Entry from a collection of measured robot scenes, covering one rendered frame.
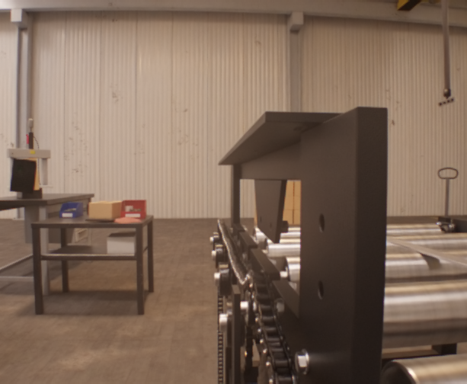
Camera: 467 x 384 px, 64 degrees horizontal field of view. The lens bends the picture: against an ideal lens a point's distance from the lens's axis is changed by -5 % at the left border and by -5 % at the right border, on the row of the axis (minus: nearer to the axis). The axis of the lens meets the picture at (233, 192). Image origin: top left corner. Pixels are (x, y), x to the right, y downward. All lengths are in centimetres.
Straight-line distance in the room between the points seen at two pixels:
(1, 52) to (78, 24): 233
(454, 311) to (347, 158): 50
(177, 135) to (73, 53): 372
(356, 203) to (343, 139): 6
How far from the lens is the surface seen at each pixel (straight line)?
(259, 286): 48
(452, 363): 48
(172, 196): 1101
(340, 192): 33
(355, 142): 30
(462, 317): 78
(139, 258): 323
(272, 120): 37
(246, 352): 64
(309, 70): 1178
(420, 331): 75
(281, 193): 65
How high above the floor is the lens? 110
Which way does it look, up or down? 2 degrees down
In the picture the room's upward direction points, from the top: straight up
